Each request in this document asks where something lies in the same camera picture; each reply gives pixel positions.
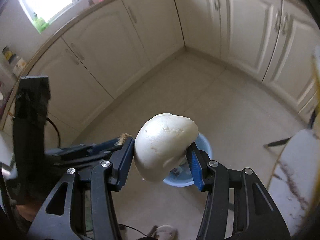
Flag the white steamed bun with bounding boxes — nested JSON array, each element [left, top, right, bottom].
[[134, 113, 199, 183]]

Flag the light blue trash bin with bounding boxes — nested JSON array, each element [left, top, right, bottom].
[[162, 132, 214, 188]]

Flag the cream kitchen cabinets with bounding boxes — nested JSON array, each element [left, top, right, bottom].
[[1, 0, 319, 131]]

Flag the round marble table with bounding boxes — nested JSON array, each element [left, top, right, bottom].
[[267, 129, 319, 236]]

